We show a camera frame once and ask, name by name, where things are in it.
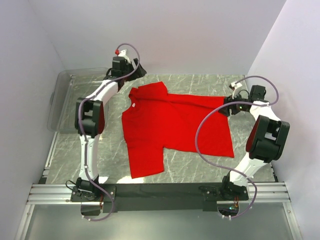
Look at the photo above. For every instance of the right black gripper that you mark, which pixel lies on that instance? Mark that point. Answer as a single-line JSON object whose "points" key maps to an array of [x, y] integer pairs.
{"points": [[225, 110]]}

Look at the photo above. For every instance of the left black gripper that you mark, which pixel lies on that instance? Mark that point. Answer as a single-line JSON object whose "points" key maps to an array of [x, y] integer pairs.
{"points": [[139, 73]]}

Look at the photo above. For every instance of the red t shirt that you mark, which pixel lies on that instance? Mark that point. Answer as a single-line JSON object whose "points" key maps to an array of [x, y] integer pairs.
{"points": [[158, 120]]}

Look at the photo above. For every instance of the clear plastic bin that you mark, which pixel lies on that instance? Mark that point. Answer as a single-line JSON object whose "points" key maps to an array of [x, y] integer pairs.
{"points": [[71, 85]]}

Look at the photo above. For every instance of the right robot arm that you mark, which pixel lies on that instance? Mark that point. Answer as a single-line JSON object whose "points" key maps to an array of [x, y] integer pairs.
{"points": [[265, 143]]}

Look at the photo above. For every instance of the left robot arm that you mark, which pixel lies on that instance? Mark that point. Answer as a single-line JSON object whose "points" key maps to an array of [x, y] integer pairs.
{"points": [[90, 120]]}

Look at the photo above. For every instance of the black base beam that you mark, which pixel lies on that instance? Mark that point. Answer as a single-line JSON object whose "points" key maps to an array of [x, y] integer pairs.
{"points": [[171, 196]]}

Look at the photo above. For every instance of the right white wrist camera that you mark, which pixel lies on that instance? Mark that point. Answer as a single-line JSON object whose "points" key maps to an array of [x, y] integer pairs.
{"points": [[236, 87]]}

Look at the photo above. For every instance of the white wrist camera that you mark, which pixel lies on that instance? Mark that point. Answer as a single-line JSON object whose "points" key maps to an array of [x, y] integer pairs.
{"points": [[122, 53], [236, 87]]}

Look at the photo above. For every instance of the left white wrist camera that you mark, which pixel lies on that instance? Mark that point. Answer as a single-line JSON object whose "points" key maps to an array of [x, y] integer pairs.
{"points": [[122, 53]]}

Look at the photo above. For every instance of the aluminium rail frame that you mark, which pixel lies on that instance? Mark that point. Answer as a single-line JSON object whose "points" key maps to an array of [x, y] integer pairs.
{"points": [[50, 215]]}

